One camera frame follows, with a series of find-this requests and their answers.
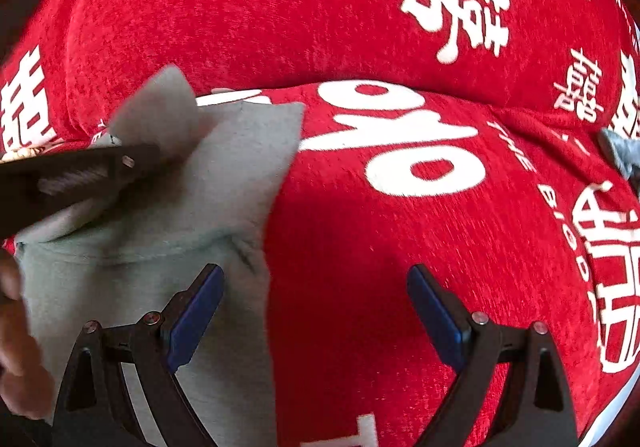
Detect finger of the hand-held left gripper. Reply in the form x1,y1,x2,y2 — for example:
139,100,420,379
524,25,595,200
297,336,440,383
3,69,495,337
0,143,162,239

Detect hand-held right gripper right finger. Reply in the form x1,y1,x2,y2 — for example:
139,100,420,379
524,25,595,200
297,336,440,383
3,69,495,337
406,263,581,447

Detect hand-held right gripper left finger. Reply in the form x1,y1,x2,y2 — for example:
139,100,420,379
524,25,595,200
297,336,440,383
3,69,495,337
52,263,225,447

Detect grey knit garment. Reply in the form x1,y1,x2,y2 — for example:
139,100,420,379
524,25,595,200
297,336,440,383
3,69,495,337
14,64,307,447

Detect person's left hand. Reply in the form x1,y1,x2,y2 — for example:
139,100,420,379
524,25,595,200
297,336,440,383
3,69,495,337
0,252,56,423

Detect cream cloth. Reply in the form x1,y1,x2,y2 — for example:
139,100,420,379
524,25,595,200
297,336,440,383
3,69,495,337
0,146,53,164

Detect red printed sofa cover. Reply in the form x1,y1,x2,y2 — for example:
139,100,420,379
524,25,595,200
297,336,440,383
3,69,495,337
0,0,640,447

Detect blue-grey crumpled cloth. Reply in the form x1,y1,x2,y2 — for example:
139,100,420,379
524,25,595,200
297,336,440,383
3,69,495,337
598,127,640,180

